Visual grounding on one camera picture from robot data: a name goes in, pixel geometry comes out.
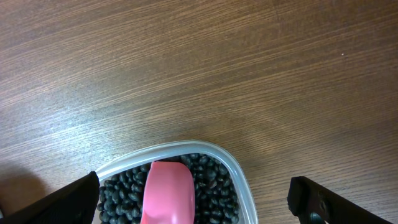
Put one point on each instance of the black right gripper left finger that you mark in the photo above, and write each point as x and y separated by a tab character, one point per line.
73	204

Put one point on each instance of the clear plastic container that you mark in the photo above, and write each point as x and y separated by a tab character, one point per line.
247	213

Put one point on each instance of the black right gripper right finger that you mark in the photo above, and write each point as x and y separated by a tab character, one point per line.
311	203

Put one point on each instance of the black beans in container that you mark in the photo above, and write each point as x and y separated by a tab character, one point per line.
121	196

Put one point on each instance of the pink scoop blue handle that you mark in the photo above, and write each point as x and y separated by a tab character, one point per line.
169	194

